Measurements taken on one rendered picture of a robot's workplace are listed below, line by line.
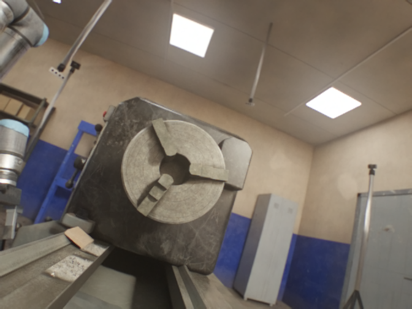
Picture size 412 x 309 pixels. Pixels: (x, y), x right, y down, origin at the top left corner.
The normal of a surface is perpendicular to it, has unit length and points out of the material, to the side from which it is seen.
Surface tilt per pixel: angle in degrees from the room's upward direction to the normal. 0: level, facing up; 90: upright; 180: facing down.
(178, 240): 90
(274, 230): 90
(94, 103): 90
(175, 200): 90
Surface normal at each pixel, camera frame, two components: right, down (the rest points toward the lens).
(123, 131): 0.19, -0.22
